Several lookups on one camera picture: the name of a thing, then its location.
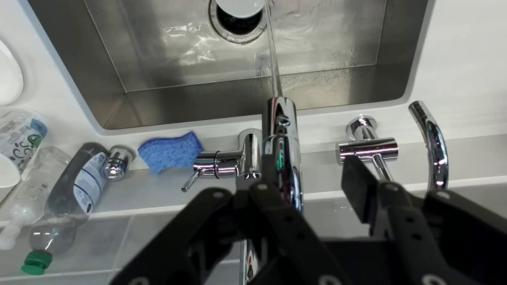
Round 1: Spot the white mug in sink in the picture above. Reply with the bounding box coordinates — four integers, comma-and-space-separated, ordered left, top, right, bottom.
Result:
215, 0, 266, 20

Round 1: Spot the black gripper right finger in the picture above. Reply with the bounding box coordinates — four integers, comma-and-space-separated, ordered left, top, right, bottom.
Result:
342, 159, 507, 285

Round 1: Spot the small chrome side tap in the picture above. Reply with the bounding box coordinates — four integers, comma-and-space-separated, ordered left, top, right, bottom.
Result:
336, 116, 399, 181

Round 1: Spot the white paper plate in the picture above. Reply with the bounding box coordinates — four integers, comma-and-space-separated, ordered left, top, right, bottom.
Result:
0, 42, 24, 107

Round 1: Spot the green cap plastic bottle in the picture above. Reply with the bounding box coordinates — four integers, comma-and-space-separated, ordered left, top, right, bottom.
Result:
21, 143, 109, 276

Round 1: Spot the chrome gooseneck tap faucet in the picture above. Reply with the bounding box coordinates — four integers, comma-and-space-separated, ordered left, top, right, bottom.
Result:
181, 97, 304, 211

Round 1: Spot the chrome soap dispenser knob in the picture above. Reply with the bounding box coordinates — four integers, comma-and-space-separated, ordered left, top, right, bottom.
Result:
103, 146, 136, 181

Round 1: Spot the stainless steel sink basin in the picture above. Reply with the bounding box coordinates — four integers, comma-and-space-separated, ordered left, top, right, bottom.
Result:
21, 0, 436, 131

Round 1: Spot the chrome curved spout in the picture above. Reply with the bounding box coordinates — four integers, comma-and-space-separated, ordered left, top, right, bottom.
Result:
409, 102, 450, 191

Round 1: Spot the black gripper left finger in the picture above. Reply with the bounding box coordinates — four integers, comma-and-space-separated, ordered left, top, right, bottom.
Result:
109, 184, 344, 285

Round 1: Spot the blue sponge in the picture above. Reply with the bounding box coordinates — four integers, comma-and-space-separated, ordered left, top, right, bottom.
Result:
138, 132, 203, 175

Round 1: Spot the clear plastic bottle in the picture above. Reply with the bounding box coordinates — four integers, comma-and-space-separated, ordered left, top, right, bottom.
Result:
0, 110, 71, 253

